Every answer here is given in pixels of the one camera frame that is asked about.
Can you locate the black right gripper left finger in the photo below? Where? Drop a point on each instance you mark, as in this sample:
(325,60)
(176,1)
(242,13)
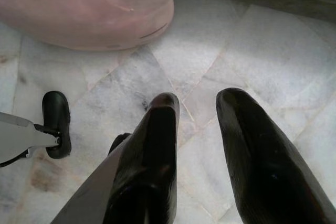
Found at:
(152,155)

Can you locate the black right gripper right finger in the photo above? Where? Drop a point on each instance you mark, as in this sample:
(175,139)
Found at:
(262,161)

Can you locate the pink pillow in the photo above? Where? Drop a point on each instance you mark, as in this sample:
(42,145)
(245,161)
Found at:
(78,6)

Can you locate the black robot right foot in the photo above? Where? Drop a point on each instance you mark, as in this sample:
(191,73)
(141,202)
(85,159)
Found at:
(118,140)

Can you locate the black robot foot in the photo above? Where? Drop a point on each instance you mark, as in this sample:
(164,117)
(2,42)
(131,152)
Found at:
(118,140)
(56,108)

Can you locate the silver robot right leg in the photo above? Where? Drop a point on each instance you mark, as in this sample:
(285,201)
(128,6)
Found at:
(89,197)

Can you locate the silver robot leg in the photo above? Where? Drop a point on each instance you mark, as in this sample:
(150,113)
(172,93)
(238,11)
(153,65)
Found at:
(89,197)
(15,140)

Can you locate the black robot left foot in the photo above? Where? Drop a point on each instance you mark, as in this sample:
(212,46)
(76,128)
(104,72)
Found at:
(56,108)

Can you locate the silver robot left leg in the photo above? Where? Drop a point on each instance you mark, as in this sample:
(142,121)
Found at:
(15,140)

